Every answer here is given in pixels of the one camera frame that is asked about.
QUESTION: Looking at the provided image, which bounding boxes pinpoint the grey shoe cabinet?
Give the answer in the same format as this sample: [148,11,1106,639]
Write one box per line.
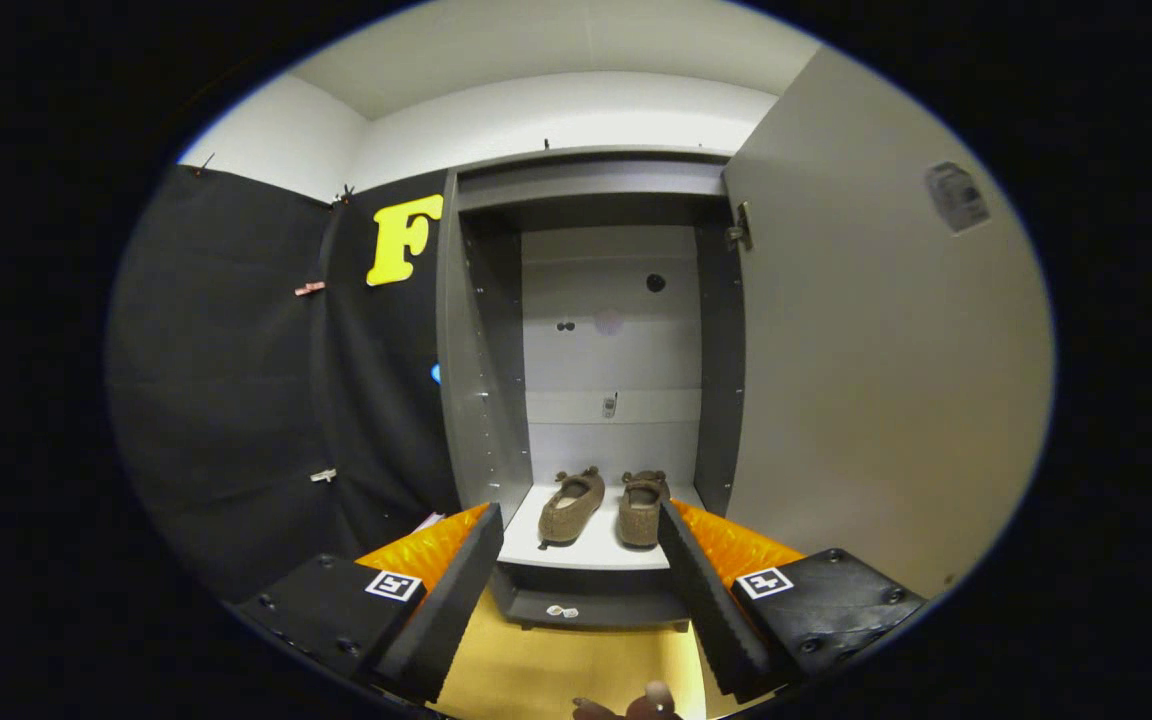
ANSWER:
[434,145,749,633]

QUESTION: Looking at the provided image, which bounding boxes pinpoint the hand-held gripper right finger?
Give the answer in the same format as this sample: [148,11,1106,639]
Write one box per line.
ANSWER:
[656,498,929,704]

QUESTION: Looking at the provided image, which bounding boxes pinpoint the beige shoe cabinet door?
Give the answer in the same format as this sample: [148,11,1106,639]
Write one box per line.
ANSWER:
[721,45,1057,601]

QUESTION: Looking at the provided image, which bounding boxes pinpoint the brown fuzzy shoe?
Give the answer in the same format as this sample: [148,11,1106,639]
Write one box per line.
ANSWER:
[537,466,607,549]
[618,470,671,549]

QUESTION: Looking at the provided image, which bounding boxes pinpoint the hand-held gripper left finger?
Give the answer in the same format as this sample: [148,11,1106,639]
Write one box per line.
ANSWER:
[233,502,505,704]

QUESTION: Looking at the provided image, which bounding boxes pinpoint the black backdrop cloth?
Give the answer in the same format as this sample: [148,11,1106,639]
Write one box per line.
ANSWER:
[106,165,462,601]

